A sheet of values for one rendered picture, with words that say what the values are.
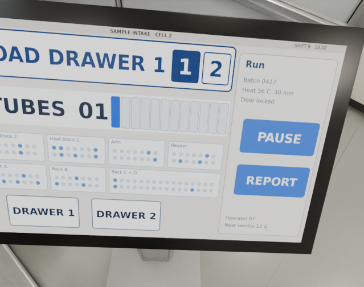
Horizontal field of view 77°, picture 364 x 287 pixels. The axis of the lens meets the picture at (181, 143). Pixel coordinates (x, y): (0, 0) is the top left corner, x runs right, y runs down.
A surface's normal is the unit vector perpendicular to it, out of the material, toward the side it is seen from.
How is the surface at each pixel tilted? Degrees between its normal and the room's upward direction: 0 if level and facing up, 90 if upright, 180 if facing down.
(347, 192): 0
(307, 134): 50
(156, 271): 3
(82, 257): 0
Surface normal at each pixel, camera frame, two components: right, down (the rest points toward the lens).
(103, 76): 0.04, 0.25
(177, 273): 0.07, -0.54
